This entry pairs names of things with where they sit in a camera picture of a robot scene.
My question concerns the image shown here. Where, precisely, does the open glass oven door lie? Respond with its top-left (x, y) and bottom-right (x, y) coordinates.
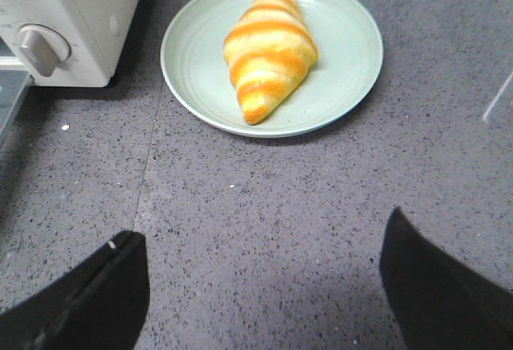
top-left (1, 56), bottom-right (34, 145)

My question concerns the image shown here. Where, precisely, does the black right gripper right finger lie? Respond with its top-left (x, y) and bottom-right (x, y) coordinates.
top-left (379, 207), bottom-right (512, 349)

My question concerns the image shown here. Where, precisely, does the lower grey oven knob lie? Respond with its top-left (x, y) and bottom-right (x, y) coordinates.
top-left (18, 24), bottom-right (71, 78)

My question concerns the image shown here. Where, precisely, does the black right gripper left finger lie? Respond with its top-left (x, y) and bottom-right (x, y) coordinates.
top-left (1, 231), bottom-right (150, 349)

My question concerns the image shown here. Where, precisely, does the white toaster oven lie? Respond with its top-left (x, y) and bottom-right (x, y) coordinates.
top-left (1, 0), bottom-right (139, 87)

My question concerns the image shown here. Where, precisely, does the light green round plate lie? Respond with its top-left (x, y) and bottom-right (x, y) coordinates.
top-left (160, 0), bottom-right (383, 139)

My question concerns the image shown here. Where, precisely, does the orange striped croissant bread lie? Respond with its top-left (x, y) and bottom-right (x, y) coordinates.
top-left (224, 0), bottom-right (318, 125)

